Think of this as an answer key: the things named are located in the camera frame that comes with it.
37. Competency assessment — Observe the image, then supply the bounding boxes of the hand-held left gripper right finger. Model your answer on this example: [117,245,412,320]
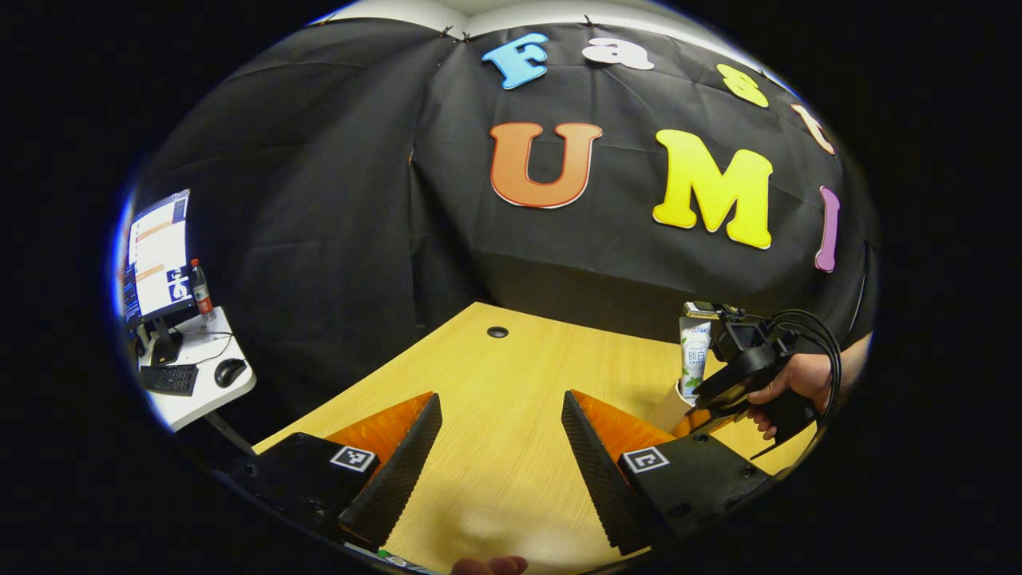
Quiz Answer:
[561,389,777,557]

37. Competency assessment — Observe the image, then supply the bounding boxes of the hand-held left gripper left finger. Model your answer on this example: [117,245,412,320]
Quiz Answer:
[226,391,444,552]

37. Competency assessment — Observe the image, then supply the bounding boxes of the beige cup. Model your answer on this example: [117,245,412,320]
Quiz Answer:
[648,379,697,436]

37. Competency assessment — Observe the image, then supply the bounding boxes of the white toothpaste tube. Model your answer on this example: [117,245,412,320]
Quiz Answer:
[678,315,714,403]

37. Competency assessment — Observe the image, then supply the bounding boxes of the wooden desktop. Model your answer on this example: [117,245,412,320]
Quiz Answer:
[254,300,819,575]

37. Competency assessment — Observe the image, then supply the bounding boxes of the white side table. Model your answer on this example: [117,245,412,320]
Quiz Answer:
[136,306,258,458]

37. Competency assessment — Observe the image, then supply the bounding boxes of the black keyboard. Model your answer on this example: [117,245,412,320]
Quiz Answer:
[139,363,200,398]

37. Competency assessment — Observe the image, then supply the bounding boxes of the red label drink bottle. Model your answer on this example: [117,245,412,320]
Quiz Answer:
[190,257,216,324]

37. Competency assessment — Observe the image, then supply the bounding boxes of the black backdrop cloth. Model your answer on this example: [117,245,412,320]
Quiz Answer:
[132,16,879,448]

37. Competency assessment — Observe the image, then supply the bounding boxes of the computer monitor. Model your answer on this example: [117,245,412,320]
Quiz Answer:
[120,188,195,368]

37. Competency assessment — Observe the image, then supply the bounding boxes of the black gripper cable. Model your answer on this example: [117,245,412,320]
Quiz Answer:
[747,308,844,428]

